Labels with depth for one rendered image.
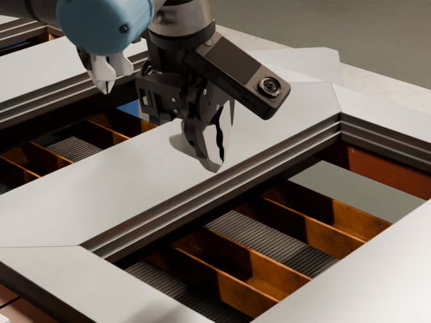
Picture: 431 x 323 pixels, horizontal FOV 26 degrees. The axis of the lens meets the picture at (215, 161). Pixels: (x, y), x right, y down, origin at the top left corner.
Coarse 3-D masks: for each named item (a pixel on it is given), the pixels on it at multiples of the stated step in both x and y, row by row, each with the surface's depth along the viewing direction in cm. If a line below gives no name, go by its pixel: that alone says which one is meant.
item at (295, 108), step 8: (288, 96) 161; (296, 96) 161; (288, 104) 158; (296, 104) 158; (304, 104) 158; (312, 104) 158; (320, 104) 158; (280, 112) 155; (288, 112) 155; (296, 112) 155; (304, 112) 155; (312, 112) 155; (320, 112) 155; (328, 112) 155; (336, 112) 155; (296, 120) 152; (304, 120) 152; (312, 120) 152; (320, 120) 152
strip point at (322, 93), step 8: (296, 88) 164; (304, 88) 164; (312, 88) 164; (320, 88) 164; (328, 88) 164; (304, 96) 161; (312, 96) 161; (320, 96) 161; (328, 96) 161; (328, 104) 158; (336, 104) 158
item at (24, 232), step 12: (0, 204) 128; (0, 216) 125; (12, 216) 125; (24, 216) 125; (0, 228) 122; (12, 228) 122; (24, 228) 122; (36, 228) 122; (0, 240) 120; (12, 240) 120; (24, 240) 120; (36, 240) 120; (48, 240) 120; (60, 240) 120
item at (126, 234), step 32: (0, 32) 194; (32, 32) 199; (32, 96) 163; (64, 96) 168; (0, 128) 158; (320, 128) 152; (352, 128) 154; (384, 128) 150; (256, 160) 142; (288, 160) 146; (416, 160) 146; (192, 192) 133; (224, 192) 136; (128, 224) 125; (160, 224) 128; (32, 288) 112; (64, 320) 109
